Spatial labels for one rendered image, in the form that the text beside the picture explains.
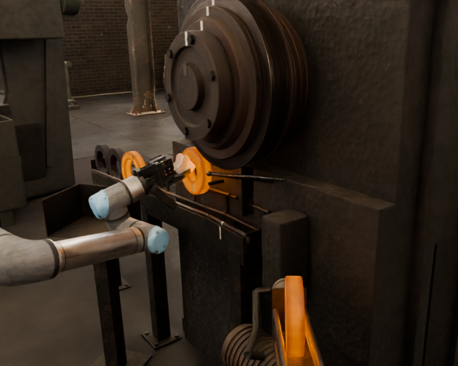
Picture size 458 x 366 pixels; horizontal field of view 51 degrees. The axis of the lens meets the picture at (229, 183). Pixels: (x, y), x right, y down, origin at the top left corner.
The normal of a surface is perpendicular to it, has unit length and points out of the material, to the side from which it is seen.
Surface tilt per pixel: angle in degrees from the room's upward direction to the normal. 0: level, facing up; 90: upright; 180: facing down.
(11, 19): 90
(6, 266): 75
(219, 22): 35
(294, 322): 65
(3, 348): 0
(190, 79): 90
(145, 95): 90
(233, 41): 54
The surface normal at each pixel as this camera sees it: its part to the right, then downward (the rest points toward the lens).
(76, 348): -0.03, -0.96
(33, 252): 0.47, -0.53
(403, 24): -0.83, 0.19
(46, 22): 0.67, 0.20
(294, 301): -0.08, -0.59
